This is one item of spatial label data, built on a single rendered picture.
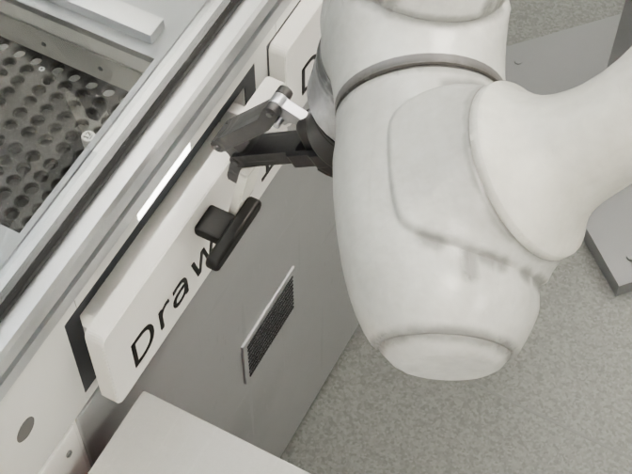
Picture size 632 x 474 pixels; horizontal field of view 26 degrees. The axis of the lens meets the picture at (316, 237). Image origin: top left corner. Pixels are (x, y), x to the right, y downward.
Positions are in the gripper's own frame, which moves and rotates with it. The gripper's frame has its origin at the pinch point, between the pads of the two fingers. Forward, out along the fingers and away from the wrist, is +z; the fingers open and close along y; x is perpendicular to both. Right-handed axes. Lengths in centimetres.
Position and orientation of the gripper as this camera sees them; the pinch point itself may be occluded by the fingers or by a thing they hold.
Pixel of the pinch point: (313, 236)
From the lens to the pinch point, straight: 112.1
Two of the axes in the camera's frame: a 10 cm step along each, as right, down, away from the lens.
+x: -4.7, 7.4, -4.8
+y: -8.6, -5.0, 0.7
